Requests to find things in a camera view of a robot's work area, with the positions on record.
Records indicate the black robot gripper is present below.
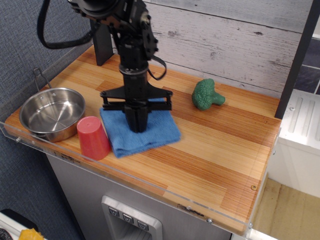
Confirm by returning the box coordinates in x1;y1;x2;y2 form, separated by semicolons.
100;72;173;132

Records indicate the blue rag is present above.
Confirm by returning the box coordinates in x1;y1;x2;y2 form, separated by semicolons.
99;108;181;158

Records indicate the red plastic cup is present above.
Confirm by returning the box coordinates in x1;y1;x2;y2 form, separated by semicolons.
76;116;111;161

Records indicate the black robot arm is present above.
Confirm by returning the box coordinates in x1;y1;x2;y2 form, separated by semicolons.
69;0;173;133

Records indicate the yellow object at corner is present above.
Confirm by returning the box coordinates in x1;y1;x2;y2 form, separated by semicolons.
18;228;45;240

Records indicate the green toy broccoli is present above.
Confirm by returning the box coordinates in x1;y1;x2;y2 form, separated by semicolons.
191;78;226;111

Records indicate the stainless steel pan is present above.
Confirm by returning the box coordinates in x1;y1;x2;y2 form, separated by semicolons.
19;68;86;142

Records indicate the grey toy fridge cabinet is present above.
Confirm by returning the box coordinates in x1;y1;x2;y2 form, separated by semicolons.
47;155;232;240

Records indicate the clear acrylic table guard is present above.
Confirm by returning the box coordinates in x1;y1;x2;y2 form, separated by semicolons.
1;116;280;235

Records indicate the white toy sink unit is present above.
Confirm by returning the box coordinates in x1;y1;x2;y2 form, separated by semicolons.
267;90;320;197

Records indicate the dark left support post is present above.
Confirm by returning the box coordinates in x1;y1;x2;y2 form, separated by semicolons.
92;24;114;66

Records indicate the dark support post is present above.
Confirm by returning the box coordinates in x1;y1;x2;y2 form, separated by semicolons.
274;0;320;120
92;24;114;66

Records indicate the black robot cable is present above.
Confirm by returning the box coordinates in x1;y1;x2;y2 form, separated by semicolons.
36;0;94;50

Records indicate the dark right support post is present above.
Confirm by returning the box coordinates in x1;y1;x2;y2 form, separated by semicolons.
274;0;320;120

